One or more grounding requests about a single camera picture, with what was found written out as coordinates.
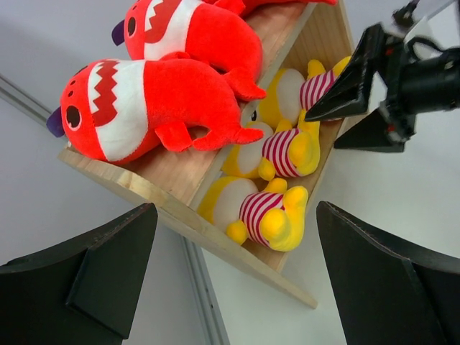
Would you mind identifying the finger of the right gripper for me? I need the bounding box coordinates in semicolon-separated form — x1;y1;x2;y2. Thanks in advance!
305;24;385;122
333;109;405;153

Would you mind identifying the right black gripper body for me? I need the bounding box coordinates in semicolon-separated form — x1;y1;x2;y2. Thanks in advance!
377;27;459;144

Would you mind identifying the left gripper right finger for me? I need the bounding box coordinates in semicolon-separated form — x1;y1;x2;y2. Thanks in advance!
316;201;459;344

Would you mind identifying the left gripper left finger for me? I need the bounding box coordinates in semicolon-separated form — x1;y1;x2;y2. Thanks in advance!
1;203;157;344

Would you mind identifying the yellow striped plush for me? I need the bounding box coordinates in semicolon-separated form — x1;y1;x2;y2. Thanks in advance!
197;176;309;252
251;56;351;128

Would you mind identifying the yellow striped plush edge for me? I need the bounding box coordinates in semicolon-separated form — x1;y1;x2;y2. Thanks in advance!
221;111;321;181

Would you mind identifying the red shark plush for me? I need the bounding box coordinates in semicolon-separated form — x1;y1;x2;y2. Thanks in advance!
46;56;266;164
201;0;339;18
104;1;266;107

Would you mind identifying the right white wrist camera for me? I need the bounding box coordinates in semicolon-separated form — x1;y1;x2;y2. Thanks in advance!
389;1;459;62

